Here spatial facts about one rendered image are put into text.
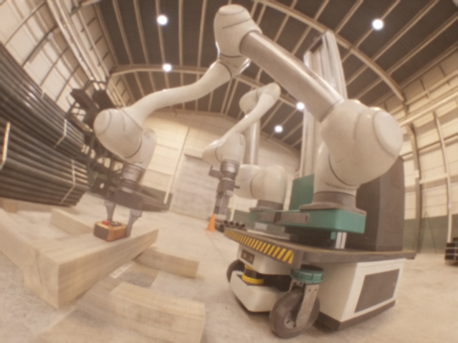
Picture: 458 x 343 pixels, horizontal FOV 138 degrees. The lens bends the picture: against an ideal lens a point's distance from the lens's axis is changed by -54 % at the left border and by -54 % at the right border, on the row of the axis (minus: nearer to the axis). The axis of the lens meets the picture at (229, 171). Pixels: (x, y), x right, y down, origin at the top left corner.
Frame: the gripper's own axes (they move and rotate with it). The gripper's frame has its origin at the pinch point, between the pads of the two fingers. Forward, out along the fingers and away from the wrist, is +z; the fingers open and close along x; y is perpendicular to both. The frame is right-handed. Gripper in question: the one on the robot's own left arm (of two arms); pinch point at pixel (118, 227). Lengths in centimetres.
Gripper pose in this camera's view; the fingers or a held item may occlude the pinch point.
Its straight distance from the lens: 73.0
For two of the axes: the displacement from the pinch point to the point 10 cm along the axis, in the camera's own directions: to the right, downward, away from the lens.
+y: 1.7, -2.2, -9.6
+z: -2.2, 9.4, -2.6
